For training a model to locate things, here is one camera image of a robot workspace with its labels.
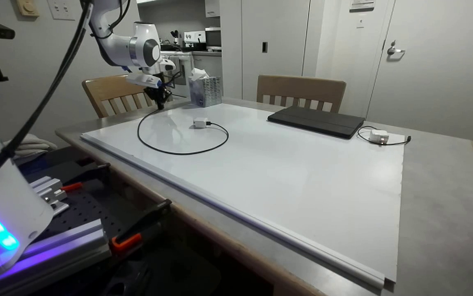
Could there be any aluminium profile rail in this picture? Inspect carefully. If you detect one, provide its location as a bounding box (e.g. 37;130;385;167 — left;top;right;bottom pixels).
0;218;113;296

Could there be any white kitchen stove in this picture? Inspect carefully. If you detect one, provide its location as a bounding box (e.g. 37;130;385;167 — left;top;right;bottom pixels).
162;50;196;88

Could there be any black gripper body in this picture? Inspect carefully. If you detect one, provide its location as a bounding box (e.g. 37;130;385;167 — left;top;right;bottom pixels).
150;80;175;99

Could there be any beige round wall thermostat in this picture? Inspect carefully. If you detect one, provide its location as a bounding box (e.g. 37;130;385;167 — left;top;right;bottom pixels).
11;0;42;22

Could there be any small white charger with cable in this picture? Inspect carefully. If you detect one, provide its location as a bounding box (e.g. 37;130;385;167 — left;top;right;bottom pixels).
356;124;413;149

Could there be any white folded cloth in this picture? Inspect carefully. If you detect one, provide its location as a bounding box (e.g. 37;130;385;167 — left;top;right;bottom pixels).
4;134;60;162

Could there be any microwave oven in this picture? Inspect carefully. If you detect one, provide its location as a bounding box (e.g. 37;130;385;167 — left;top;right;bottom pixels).
183;30;224;48

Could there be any purple grey tissue box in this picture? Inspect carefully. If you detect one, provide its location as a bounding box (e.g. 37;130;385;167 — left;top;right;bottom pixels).
188;68;226;109

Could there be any black robot cable blue tape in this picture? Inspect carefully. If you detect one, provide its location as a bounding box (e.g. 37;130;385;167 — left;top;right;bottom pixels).
0;0;96;196

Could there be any white door sign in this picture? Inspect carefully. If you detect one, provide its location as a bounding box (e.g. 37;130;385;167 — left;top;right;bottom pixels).
349;0;377;14

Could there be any white whiteboard sheet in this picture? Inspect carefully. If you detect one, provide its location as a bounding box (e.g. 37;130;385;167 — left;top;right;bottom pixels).
80;101;406;292

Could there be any white wall outlet plate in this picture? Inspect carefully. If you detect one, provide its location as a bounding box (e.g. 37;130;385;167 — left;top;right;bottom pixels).
47;0;78;24

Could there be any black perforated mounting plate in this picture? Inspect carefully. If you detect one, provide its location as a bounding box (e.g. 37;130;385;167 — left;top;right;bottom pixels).
17;147;165;246

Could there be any light wooden slat-back chair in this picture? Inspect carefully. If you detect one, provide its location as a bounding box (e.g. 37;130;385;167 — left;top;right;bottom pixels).
255;75;349;116
81;73;177;122

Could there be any black clamp with orange handle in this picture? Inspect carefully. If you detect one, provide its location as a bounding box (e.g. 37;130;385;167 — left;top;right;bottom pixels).
109;198;175;257

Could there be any white robot base blue light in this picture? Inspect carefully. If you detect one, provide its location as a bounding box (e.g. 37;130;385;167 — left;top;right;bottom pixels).
0;89;57;290

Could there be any silver door lever handle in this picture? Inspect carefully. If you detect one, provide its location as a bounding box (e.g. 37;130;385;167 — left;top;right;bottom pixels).
385;40;406;63

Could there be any silver metal bracket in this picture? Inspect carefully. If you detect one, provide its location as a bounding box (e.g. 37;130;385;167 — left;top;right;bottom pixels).
29;175;71;218

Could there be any black closed laptop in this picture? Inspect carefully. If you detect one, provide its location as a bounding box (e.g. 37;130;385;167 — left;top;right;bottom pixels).
267;106;367;140

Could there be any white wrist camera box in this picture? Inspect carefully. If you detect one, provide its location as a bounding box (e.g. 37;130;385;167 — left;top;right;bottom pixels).
127;70;165;89

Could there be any black cable with white plug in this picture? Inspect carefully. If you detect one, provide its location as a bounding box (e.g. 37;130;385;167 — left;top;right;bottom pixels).
135;106;232;158

